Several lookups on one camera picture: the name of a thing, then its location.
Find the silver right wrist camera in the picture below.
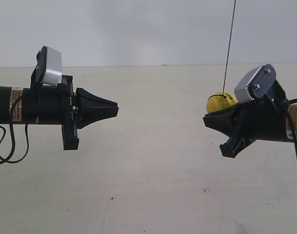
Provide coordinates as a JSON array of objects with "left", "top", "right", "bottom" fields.
[{"left": 234, "top": 64, "right": 277, "bottom": 103}]

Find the thin black hanging string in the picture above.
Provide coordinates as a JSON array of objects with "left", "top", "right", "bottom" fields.
[{"left": 222, "top": 0, "right": 237, "bottom": 96}]

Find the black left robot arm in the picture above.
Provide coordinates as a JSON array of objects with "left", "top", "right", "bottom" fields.
[{"left": 0, "top": 75, "right": 119, "bottom": 150}]

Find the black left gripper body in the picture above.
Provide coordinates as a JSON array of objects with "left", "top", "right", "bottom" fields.
[{"left": 22, "top": 75, "right": 79, "bottom": 150}]

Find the yellow tennis ball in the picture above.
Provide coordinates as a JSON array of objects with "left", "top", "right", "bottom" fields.
[{"left": 206, "top": 92, "right": 238, "bottom": 114}]

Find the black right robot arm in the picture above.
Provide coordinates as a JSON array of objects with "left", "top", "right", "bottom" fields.
[{"left": 203, "top": 101, "right": 297, "bottom": 158}]

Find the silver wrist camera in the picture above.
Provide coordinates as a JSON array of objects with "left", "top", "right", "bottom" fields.
[
  {"left": 30, "top": 45, "right": 62, "bottom": 88},
  {"left": 234, "top": 64, "right": 277, "bottom": 103}
]

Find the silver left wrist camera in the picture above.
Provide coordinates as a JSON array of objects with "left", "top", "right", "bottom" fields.
[{"left": 30, "top": 45, "right": 62, "bottom": 88}]

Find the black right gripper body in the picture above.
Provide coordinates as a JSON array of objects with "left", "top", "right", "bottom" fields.
[{"left": 220, "top": 103, "right": 289, "bottom": 158}]

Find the black right camera cable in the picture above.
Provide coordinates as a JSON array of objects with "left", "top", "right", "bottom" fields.
[{"left": 282, "top": 96, "right": 297, "bottom": 187}]

